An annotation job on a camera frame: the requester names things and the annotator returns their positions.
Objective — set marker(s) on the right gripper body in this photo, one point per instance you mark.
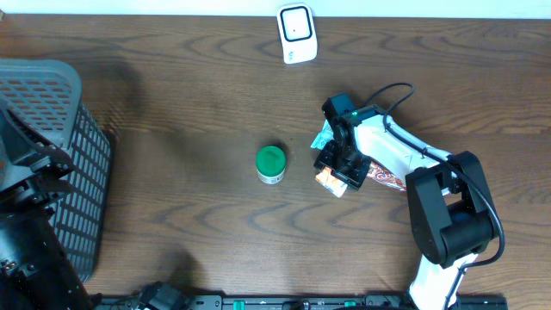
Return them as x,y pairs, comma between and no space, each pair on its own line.
347,164

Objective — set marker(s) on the light blue wipes packet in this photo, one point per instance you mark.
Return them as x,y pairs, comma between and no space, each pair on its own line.
323,137

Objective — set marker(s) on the small orange snack box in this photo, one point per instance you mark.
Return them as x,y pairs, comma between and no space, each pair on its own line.
331,183

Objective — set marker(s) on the red Top chocolate bar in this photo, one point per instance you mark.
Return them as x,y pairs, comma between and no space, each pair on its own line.
382,175

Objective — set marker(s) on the green lid jar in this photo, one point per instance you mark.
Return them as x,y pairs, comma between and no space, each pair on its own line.
271,164

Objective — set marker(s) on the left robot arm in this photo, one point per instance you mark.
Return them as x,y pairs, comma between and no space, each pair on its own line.
35,272

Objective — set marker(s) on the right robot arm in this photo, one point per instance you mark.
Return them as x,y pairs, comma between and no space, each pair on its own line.
453,219

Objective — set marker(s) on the white barcode scanner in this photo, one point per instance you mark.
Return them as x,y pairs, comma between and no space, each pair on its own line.
297,33

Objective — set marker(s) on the grey plastic basket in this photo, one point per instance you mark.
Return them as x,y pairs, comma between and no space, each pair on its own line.
47,95

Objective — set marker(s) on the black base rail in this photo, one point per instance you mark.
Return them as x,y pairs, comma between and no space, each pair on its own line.
160,295

